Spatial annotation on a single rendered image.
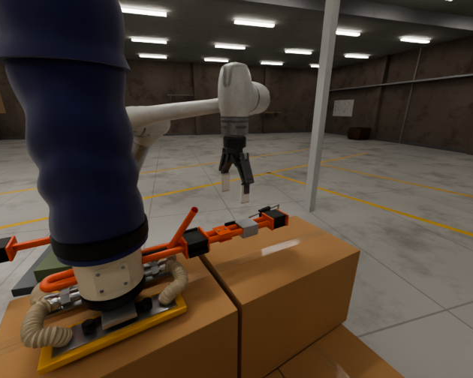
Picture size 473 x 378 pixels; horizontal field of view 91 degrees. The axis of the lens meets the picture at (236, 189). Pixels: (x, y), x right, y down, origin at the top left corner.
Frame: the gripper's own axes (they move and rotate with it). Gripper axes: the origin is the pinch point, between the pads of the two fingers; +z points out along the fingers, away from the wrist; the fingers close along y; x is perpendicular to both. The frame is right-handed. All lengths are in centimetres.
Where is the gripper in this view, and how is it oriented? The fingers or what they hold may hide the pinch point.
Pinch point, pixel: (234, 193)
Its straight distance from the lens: 83.0
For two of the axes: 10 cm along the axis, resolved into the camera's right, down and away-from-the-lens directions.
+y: 5.0, 2.8, -8.2
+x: 8.6, -1.6, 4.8
